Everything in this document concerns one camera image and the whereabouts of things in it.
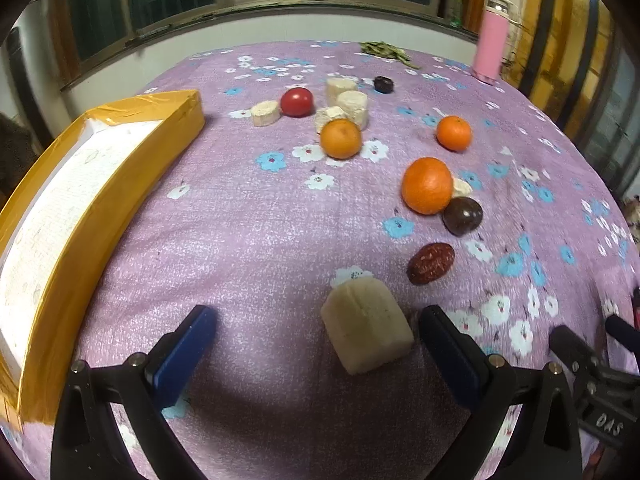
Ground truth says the red jujube date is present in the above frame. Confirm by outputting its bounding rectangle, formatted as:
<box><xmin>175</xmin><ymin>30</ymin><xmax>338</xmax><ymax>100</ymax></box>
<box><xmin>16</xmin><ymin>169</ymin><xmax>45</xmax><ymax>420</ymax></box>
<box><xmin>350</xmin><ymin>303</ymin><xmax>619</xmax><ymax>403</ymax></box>
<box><xmin>407</xmin><ymin>243</ymin><xmax>456</xmax><ymax>286</ymax></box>

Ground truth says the large pale sugarcane chunk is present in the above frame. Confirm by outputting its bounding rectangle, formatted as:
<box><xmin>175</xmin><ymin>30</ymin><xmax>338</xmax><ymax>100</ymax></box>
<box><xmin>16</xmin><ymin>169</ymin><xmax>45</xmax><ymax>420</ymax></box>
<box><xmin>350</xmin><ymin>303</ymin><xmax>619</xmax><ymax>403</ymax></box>
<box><xmin>320</xmin><ymin>276</ymin><xmax>414</xmax><ymax>375</ymax></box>

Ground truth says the dark plum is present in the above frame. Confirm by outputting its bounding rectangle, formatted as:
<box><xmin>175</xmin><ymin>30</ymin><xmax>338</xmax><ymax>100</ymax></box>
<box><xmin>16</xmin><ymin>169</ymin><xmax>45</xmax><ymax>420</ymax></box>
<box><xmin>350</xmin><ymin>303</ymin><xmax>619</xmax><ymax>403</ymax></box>
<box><xmin>442</xmin><ymin>196</ymin><xmax>484</xmax><ymax>237</ymax></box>
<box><xmin>373</xmin><ymin>76</ymin><xmax>395</xmax><ymax>94</ymax></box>

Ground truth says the tiny pale sugarcane bit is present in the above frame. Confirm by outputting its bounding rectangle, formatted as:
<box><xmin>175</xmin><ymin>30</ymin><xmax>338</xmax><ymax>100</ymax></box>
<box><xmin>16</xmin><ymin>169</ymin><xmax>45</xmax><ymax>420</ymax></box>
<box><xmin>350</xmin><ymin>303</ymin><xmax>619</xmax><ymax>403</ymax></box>
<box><xmin>451</xmin><ymin>178</ymin><xmax>473</xmax><ymax>198</ymax></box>

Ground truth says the large orange mandarin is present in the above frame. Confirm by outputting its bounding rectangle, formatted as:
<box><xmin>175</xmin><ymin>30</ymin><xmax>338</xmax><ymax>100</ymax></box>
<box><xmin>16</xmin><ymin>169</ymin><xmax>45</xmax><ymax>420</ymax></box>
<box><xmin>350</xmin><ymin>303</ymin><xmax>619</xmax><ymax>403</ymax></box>
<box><xmin>400</xmin><ymin>157</ymin><xmax>454</xmax><ymax>216</ymax></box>

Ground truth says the small mandarin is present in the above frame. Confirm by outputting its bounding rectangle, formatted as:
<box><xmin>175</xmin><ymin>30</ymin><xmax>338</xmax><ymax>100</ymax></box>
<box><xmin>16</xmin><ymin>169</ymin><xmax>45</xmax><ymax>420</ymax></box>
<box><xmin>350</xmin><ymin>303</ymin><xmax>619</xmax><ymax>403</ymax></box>
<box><xmin>320</xmin><ymin>118</ymin><xmax>362</xmax><ymax>160</ymax></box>
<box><xmin>436</xmin><ymin>116</ymin><xmax>473</xmax><ymax>152</ymax></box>

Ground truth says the pale sugarcane cylinder front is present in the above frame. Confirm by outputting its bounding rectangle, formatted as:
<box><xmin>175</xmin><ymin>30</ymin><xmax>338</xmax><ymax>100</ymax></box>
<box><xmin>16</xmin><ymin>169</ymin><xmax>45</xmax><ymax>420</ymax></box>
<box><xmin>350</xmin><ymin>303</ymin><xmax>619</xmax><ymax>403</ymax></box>
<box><xmin>336</xmin><ymin>90</ymin><xmax>369</xmax><ymax>130</ymax></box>

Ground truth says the pale sugarcane cylinder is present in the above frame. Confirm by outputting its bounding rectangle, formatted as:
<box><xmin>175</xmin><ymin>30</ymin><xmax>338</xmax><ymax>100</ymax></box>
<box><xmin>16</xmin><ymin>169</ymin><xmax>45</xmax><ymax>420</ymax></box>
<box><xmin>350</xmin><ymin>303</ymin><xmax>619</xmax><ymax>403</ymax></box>
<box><xmin>326</xmin><ymin>77</ymin><xmax>357</xmax><ymax>106</ymax></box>
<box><xmin>336</xmin><ymin>90</ymin><xmax>369</xmax><ymax>130</ymax></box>

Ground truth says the pale sugarcane cylinder back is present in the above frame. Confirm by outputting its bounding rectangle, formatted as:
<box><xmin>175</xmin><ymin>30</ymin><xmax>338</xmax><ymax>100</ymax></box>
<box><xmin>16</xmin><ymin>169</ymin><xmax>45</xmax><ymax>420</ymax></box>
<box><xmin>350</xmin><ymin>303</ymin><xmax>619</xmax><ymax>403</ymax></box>
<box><xmin>326</xmin><ymin>77</ymin><xmax>357</xmax><ymax>106</ymax></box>

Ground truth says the red tomato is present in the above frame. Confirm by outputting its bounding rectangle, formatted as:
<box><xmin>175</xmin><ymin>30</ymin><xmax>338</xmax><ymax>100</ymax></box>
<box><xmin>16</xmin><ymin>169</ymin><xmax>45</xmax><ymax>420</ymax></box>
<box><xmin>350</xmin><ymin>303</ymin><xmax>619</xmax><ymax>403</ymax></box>
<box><xmin>280</xmin><ymin>87</ymin><xmax>314</xmax><ymax>117</ymax></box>

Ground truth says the pale sugarcane slice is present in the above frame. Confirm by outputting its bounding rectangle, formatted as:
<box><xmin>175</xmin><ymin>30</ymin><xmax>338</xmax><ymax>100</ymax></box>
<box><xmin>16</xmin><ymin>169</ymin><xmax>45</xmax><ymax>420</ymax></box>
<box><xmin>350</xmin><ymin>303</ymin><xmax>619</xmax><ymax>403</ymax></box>
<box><xmin>250</xmin><ymin>100</ymin><xmax>281</xmax><ymax>127</ymax></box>

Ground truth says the small pale sugarcane piece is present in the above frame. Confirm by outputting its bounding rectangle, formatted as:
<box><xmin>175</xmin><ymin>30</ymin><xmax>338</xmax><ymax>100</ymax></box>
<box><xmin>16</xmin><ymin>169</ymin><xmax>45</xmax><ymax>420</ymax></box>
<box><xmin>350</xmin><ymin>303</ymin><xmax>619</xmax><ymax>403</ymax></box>
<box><xmin>314</xmin><ymin>105</ymin><xmax>347</xmax><ymax>134</ymax></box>

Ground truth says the yellow taped foam box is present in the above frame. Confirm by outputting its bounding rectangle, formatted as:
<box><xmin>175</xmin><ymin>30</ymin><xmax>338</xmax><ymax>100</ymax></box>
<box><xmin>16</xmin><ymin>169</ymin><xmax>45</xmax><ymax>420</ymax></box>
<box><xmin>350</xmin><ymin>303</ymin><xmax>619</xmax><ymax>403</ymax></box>
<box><xmin>1</xmin><ymin>90</ymin><xmax>205</xmax><ymax>429</ymax></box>

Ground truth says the purple floral tablecloth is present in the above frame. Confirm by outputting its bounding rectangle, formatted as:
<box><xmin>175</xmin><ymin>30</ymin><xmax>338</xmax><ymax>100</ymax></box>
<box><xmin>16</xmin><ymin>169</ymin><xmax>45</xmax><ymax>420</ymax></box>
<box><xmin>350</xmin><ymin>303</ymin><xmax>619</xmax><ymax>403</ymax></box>
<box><xmin>0</xmin><ymin>39</ymin><xmax>640</xmax><ymax>480</ymax></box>

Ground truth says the pink water bottle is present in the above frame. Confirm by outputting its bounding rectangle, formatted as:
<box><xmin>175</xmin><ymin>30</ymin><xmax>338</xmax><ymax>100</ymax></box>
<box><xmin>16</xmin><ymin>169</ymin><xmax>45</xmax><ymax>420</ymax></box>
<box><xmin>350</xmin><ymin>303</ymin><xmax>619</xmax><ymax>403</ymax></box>
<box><xmin>472</xmin><ymin>0</ymin><xmax>510</xmax><ymax>84</ymax></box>

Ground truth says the green vegetable pile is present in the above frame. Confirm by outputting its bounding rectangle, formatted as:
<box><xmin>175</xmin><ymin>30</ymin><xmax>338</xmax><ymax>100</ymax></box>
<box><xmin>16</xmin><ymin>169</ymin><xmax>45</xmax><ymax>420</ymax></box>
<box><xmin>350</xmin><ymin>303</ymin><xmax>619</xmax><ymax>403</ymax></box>
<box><xmin>359</xmin><ymin>41</ymin><xmax>420</xmax><ymax>70</ymax></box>

